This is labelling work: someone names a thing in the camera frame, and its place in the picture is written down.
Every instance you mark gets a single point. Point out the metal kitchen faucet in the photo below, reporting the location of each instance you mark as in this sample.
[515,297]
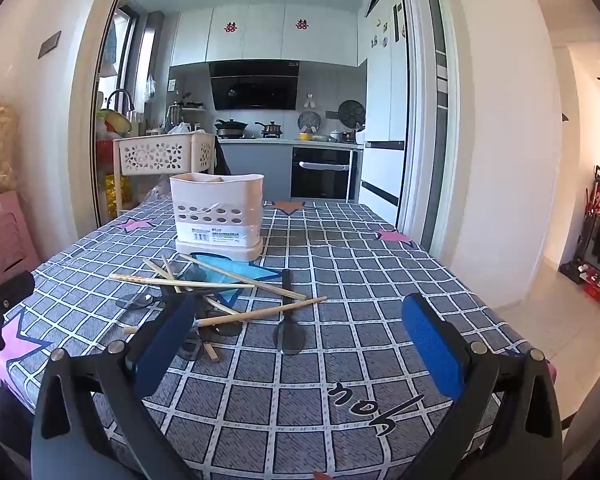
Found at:
[120,94]

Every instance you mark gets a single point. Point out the red shoes and boxes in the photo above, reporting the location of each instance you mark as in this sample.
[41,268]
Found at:
[592,280]

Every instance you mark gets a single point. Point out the black chopsticks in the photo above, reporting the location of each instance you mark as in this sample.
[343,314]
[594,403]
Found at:
[135,301]

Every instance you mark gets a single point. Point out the gold foil package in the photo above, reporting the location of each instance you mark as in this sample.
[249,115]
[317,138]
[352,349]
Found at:
[116,192]

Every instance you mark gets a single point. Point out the black wok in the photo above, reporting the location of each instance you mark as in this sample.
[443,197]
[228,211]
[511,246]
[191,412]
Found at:
[231,126]

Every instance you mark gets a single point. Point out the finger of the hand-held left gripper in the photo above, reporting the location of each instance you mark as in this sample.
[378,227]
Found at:
[10,287]

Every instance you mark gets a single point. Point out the glass kettle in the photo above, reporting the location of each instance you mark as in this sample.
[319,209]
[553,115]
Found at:
[174,115]

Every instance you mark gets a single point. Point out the white rice cooker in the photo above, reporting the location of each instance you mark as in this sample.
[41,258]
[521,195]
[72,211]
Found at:
[360,136]

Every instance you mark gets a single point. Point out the black cloth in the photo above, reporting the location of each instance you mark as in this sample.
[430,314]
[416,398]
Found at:
[223,157]

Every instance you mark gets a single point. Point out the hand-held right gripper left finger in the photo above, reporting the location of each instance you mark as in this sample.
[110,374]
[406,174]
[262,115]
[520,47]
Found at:
[170,340]

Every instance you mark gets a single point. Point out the grey wall switch plate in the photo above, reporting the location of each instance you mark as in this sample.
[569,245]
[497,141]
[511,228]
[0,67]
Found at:
[49,45]

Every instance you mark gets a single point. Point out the white refrigerator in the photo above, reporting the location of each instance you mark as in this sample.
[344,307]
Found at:
[380,110]

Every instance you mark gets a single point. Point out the red paper decal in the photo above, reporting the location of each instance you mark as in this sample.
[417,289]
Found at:
[228,27]
[302,24]

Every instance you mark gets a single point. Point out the metal cooking pot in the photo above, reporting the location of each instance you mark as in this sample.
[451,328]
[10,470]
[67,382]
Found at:
[270,129]

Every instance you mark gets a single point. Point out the white plastic bag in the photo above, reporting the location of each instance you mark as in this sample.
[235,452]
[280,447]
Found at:
[179,128]

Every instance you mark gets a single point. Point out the beige plastic storage cart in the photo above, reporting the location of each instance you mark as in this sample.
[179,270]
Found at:
[155,155]

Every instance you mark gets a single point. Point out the round metal steamer rack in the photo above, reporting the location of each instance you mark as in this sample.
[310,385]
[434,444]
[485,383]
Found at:
[309,121]

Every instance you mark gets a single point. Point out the pink folding stool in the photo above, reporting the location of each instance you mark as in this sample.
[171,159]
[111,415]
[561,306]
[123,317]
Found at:
[5,235]

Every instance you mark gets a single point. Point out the hanging plastic bag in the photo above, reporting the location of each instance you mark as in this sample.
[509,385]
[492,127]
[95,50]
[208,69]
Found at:
[150,86]

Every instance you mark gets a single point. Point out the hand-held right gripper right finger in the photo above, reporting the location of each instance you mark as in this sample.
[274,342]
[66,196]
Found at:
[430,345]

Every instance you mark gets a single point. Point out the black built-in oven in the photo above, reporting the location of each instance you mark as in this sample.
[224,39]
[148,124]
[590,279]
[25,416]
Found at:
[320,175]

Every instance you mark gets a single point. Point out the red bucket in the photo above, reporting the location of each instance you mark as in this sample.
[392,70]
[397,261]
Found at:
[105,150]

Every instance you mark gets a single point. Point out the grey checked tablecloth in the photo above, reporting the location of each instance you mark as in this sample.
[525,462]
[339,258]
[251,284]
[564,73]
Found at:
[340,260]

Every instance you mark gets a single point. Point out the white upper kitchen cabinets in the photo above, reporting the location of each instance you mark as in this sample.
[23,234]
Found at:
[260,35]

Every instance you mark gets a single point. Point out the clear plastic bag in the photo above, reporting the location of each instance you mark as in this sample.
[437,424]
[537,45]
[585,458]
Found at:
[156,192]

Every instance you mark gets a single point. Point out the beige plastic utensil holder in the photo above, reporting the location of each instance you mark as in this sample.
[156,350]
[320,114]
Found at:
[215,195]

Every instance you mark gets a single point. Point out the yellow green colander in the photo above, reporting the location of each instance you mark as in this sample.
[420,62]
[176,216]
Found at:
[115,122]

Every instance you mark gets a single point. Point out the black range hood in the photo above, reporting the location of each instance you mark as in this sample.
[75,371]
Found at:
[255,85]

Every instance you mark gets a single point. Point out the wooden chopstick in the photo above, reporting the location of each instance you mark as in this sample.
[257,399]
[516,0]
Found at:
[152,265]
[180,282]
[250,280]
[280,308]
[166,266]

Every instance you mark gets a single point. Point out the grey lower kitchen cabinet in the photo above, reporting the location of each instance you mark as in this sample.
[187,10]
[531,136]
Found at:
[255,170]

